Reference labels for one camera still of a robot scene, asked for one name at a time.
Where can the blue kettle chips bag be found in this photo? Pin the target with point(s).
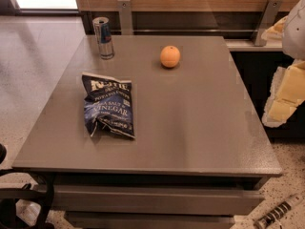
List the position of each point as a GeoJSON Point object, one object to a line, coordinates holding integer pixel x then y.
{"type": "Point", "coordinates": [108, 104]}

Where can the right metal wall bracket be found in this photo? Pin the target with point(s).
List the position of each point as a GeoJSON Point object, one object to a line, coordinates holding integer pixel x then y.
{"type": "Point", "coordinates": [266, 20]}

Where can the orange fruit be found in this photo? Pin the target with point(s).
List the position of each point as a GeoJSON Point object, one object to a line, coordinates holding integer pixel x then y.
{"type": "Point", "coordinates": [170, 56]}

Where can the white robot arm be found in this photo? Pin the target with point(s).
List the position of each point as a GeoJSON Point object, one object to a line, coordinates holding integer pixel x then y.
{"type": "Point", "coordinates": [293, 38]}

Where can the metal wall bracket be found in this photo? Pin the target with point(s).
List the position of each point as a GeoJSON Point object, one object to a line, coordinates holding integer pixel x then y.
{"type": "Point", "coordinates": [125, 17]}
{"type": "Point", "coordinates": [266, 20]}

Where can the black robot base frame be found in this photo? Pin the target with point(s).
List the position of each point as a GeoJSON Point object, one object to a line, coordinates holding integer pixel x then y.
{"type": "Point", "coordinates": [10, 196]}

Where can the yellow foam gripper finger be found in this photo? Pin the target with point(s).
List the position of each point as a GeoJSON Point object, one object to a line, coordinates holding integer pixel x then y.
{"type": "Point", "coordinates": [275, 31]}
{"type": "Point", "coordinates": [287, 92]}

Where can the left metal wall bracket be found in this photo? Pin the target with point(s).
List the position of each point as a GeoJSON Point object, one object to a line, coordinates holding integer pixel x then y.
{"type": "Point", "coordinates": [125, 17]}

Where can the blue silver energy drink can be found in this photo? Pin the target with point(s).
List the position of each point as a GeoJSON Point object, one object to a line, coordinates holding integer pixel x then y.
{"type": "Point", "coordinates": [103, 37]}

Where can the black striped tube on floor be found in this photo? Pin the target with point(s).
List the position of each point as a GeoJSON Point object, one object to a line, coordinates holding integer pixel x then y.
{"type": "Point", "coordinates": [278, 212]}

